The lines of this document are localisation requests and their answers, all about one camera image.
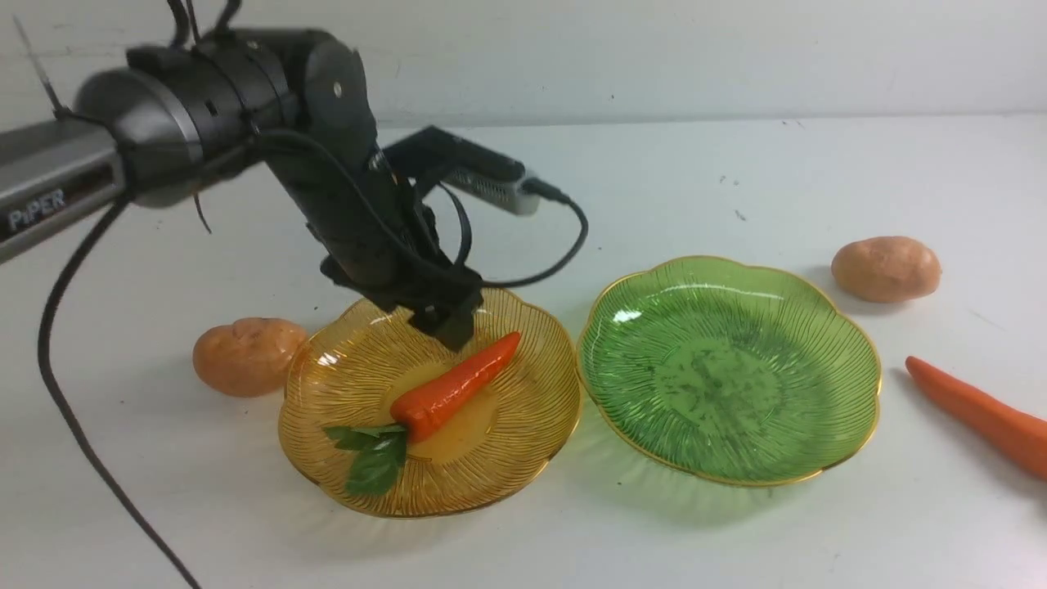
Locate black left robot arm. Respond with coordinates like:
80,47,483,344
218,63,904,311
2,29,483,352

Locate amber ribbed plastic plate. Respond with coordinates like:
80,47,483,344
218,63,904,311
279,290,581,519

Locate black arm cable hanging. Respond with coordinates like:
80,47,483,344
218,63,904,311
37,195,203,589

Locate green ribbed plastic plate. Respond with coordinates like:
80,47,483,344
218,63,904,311
577,256,883,488

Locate toy carrot with leaves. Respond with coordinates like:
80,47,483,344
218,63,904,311
324,332,521,497

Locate toy potato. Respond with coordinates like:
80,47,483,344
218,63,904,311
830,236,942,304
193,317,309,398

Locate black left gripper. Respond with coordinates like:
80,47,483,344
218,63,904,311
304,151,483,352

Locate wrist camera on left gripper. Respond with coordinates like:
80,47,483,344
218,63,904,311
383,126,540,217

